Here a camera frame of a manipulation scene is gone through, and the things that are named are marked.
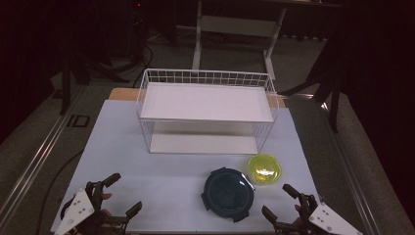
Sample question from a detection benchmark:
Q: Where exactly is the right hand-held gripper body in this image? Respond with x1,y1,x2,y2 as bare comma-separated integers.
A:
273,192,364,235

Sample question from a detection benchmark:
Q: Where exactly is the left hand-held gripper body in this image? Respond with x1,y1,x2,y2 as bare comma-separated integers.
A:
52,180,131,235

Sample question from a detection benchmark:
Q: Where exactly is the round yellow-green container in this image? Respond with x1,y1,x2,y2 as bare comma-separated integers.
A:
247,153,283,186

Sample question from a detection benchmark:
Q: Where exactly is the round container with dark blue lid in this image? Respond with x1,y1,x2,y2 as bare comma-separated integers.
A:
200,166,256,223

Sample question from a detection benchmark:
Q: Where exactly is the white wire shelf rack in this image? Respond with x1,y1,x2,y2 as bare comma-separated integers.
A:
136,68,280,156

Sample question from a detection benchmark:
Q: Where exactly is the person's left hand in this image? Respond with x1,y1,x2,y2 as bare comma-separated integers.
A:
69,192,114,235

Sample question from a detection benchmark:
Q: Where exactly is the person's right hand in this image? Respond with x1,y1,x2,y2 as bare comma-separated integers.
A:
292,204,315,233

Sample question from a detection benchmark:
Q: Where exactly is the white table mat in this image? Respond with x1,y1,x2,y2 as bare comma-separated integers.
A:
50,99,331,234

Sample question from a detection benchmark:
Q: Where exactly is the black tripod stand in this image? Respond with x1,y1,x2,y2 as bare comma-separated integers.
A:
279,32,347,133
48,48,131,116

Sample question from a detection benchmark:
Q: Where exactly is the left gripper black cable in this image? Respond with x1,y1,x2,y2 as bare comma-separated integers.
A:
60,197,78,220

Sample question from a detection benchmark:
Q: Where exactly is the black floor cable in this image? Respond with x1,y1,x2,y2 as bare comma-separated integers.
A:
33,148,86,235

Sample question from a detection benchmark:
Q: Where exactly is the metal floor rail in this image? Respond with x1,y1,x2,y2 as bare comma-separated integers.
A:
321,101,384,235
0,85,88,226

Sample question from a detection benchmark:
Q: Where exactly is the bundle of black cables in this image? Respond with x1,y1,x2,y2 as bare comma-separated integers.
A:
128,0,155,86

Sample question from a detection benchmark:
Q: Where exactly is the white desk frame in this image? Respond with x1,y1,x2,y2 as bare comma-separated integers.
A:
191,0,288,81

